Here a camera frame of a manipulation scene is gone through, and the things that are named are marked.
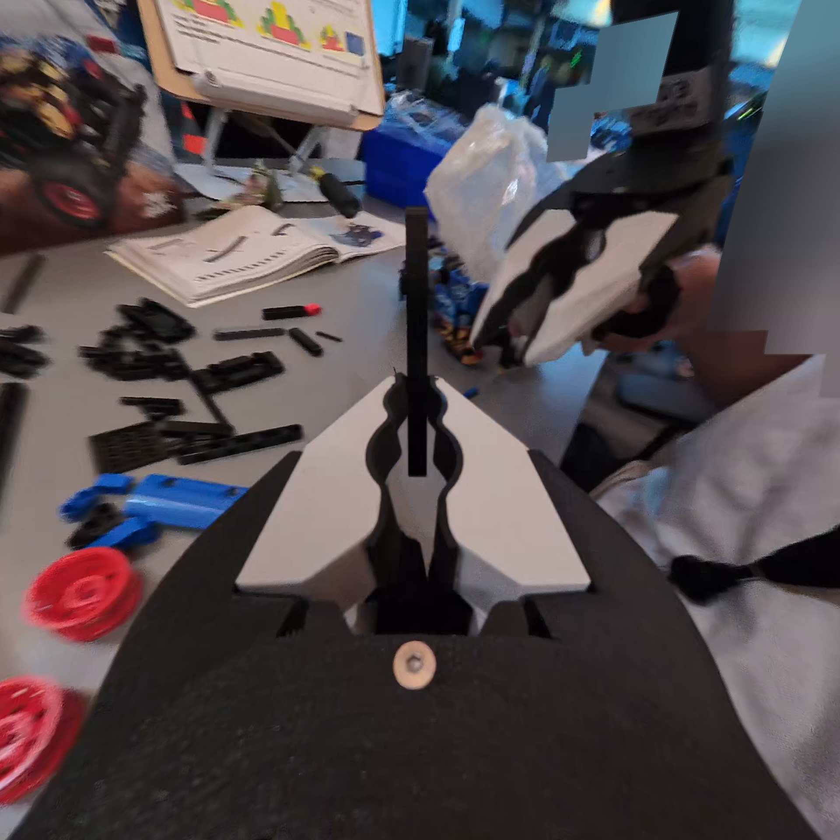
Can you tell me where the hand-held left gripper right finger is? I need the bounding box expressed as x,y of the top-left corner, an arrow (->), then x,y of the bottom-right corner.
428,376 -> 593,626

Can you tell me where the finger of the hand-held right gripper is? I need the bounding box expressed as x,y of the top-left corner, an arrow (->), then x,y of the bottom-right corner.
521,211 -> 680,368
469,209 -> 592,352

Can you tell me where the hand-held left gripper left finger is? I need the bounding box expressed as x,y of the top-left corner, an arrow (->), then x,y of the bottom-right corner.
235,375 -> 408,634

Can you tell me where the long black lego beam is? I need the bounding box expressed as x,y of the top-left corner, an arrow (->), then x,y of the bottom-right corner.
399,206 -> 435,479

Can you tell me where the person's right forearm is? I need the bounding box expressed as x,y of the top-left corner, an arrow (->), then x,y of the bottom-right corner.
682,325 -> 829,413

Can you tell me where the blue lego assembly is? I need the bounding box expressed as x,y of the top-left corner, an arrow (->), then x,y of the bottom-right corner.
58,472 -> 250,553

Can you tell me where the pile of black lego pieces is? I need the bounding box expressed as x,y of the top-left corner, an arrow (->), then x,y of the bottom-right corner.
0,298 -> 307,475

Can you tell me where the red lego wheel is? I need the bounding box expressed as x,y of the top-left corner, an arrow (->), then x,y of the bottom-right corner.
21,545 -> 144,643
0,675 -> 88,806

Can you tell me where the lego set box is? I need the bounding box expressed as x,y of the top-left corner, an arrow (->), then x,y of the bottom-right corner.
0,0 -> 190,258

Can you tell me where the person's right hand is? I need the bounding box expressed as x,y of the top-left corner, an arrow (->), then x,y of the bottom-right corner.
594,246 -> 723,358

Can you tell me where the clear plastic bag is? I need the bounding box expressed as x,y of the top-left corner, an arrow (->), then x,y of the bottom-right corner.
423,103 -> 573,284

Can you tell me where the blue plastic bin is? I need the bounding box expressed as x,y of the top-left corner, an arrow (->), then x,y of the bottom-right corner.
359,98 -> 475,212

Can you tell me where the black yellow screwdriver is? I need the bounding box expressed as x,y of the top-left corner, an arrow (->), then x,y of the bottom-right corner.
308,167 -> 364,220

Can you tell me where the instruction booklet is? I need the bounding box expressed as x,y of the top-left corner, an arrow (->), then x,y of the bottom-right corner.
104,205 -> 409,309

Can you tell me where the white shirt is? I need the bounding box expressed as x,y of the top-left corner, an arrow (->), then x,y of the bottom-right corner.
589,354 -> 840,840

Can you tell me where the loose paper sheet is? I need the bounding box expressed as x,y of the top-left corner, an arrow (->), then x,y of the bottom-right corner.
172,160 -> 330,206

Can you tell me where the clipboard with instruction sheet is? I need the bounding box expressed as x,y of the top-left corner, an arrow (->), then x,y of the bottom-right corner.
134,0 -> 387,133

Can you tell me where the black strap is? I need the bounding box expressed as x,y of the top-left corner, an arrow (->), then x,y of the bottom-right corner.
668,525 -> 840,606

